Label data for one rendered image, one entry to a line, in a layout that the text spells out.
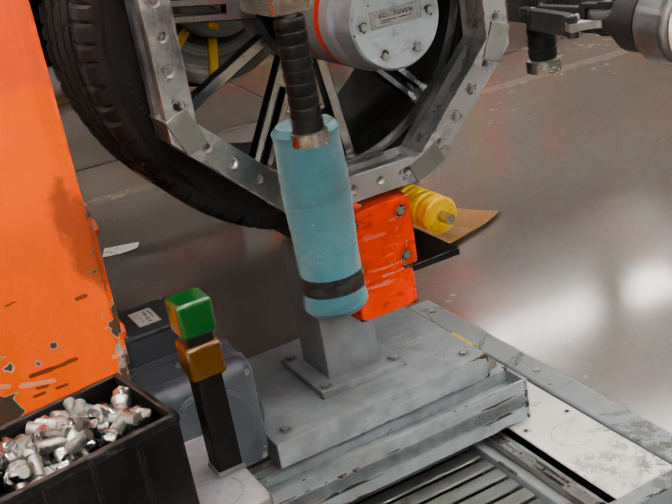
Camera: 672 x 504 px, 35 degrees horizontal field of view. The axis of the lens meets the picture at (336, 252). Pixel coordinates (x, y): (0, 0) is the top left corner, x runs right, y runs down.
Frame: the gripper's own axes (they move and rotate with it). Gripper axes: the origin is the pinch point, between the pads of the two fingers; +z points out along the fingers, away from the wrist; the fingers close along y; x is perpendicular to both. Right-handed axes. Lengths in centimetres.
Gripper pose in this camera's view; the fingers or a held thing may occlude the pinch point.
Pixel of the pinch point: (539, 7)
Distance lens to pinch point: 138.3
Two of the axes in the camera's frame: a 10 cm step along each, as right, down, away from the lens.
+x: -1.6, -9.1, -3.8
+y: 8.7, -3.1, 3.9
